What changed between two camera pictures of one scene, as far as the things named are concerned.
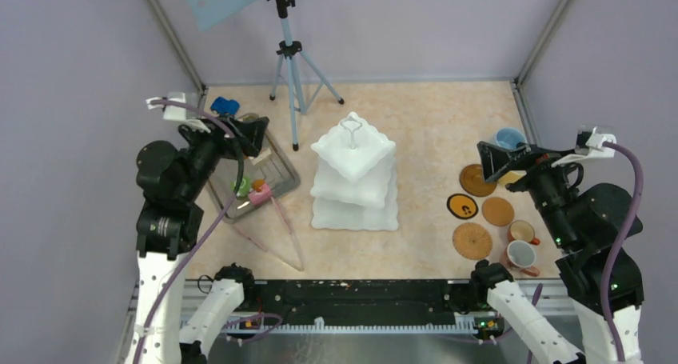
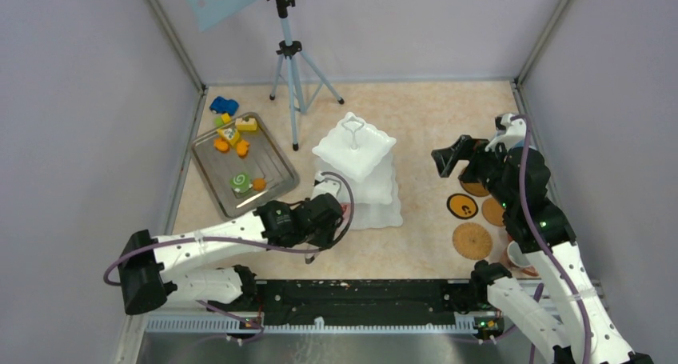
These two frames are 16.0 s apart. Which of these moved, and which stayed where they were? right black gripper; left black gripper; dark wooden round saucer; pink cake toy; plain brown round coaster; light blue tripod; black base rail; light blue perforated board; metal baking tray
Moved: left black gripper; right black gripper; pink cake toy
Stayed: metal baking tray; black base rail; dark wooden round saucer; light blue tripod; plain brown round coaster; light blue perforated board
